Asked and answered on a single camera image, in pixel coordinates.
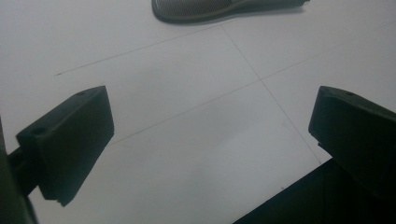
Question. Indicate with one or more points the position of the dark wide-tooth comb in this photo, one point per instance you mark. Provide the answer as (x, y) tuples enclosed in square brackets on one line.
[(199, 9)]

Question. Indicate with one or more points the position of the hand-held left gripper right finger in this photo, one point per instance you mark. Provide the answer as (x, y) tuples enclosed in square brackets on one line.
[(358, 137)]

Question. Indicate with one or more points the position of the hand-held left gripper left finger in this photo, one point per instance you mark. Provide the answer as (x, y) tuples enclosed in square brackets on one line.
[(71, 140)]

